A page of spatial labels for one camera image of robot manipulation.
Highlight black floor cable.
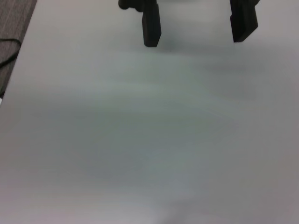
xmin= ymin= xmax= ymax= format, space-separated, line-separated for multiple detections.
xmin=0 ymin=38 xmax=21 ymax=68

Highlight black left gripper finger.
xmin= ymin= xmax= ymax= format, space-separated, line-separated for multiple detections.
xmin=229 ymin=0 xmax=260 ymax=43
xmin=118 ymin=0 xmax=163 ymax=48

